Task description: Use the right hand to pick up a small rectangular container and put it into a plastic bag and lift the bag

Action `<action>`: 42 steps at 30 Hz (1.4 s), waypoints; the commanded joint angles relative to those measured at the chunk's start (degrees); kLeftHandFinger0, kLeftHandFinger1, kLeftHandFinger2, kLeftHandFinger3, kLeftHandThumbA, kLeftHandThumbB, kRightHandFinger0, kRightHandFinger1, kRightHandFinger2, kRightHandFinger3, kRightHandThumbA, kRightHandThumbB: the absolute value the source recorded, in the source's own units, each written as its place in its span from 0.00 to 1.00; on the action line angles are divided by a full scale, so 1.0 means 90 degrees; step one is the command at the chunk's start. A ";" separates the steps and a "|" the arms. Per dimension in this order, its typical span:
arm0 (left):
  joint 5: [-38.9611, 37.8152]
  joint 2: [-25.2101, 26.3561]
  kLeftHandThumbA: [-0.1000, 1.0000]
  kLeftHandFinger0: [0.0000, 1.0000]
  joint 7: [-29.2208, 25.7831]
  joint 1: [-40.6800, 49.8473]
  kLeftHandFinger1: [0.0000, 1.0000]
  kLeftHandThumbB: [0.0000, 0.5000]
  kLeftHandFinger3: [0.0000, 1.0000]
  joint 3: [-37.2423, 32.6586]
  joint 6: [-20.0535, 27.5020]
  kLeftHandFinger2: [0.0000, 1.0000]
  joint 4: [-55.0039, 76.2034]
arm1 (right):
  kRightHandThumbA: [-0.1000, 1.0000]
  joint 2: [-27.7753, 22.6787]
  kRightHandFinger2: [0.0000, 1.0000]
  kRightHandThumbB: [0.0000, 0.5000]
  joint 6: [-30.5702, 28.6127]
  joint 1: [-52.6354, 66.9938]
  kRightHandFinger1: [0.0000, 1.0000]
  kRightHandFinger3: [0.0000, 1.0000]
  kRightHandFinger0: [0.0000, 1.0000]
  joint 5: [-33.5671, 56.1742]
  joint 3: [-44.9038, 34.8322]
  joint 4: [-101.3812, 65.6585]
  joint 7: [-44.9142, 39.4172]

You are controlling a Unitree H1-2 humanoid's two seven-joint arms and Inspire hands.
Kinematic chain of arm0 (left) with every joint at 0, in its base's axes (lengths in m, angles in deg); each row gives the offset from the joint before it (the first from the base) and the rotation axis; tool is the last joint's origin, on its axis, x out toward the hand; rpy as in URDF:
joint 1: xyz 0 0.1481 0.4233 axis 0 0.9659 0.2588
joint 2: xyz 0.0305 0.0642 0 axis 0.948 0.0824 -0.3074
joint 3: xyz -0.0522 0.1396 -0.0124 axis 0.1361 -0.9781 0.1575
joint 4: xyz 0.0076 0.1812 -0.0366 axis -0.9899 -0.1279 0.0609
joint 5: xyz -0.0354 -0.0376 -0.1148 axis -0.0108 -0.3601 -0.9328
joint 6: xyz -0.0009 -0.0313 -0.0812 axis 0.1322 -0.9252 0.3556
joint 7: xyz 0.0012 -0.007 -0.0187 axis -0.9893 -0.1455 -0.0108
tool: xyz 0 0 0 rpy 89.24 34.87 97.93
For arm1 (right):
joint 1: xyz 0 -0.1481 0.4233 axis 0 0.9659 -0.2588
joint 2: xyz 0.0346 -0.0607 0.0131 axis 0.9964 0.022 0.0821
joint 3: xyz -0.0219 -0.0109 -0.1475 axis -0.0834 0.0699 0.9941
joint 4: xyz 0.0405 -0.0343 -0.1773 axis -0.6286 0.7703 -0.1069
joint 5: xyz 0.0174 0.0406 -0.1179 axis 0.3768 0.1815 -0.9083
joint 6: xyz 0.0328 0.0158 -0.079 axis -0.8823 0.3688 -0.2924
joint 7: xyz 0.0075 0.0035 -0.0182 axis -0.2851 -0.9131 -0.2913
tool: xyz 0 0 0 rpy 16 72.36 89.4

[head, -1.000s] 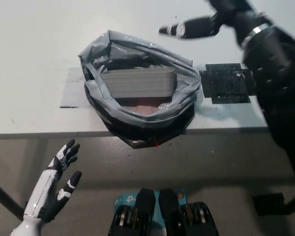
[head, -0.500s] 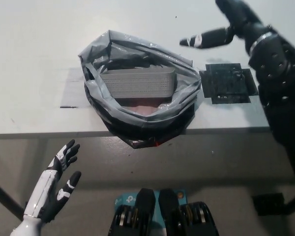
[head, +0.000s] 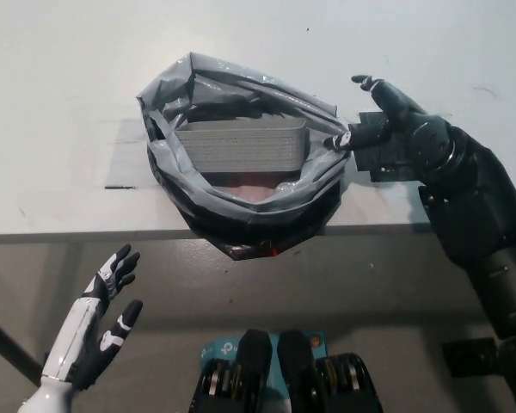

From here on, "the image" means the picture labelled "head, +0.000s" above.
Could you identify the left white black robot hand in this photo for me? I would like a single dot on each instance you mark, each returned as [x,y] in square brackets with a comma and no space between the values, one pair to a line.
[73,331]

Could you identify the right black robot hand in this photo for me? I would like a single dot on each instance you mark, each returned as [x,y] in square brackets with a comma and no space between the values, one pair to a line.
[430,142]

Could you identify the grey perforated rectangular container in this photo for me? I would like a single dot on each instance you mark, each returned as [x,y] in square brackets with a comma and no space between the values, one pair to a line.
[241,146]

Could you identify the grey plastic bag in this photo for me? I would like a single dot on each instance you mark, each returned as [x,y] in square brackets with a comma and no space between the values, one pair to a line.
[176,94]

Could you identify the teal box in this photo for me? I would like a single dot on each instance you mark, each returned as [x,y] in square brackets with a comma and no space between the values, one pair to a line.
[219,348]

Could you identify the black tape strip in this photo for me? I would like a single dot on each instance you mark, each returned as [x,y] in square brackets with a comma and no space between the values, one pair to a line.
[120,187]

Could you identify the black ribbed robot body block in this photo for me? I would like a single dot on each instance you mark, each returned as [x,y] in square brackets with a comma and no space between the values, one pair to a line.
[301,370]
[249,370]

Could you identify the pink sheet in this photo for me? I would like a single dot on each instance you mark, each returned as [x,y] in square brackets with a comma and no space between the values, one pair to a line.
[249,193]

